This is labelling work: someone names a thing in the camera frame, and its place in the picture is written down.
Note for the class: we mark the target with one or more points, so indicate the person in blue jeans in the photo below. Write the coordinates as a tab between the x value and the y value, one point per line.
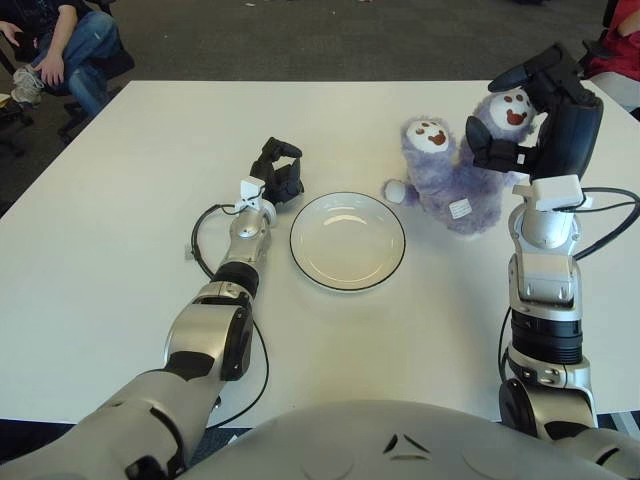
75	45

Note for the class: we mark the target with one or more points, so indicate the black office chair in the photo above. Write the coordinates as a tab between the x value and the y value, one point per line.
587	60
122	62

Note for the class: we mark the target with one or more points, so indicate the white plate with dark rim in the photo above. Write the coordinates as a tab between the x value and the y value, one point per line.
347	250

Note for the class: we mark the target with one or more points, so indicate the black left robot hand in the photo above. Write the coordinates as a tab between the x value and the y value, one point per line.
285	180

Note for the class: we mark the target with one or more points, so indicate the person in red shirt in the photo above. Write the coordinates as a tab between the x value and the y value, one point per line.
620	50

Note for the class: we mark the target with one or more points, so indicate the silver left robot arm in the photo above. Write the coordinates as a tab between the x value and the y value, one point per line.
205	330

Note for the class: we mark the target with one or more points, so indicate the grey robot torso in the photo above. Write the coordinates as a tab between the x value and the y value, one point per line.
350	440

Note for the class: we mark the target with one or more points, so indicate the purple plush bunny doll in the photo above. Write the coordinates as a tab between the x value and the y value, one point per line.
450	185

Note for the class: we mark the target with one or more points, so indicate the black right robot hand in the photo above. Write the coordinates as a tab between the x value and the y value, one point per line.
565	135

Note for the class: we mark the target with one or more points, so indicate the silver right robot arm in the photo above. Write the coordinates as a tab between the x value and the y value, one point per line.
545	300

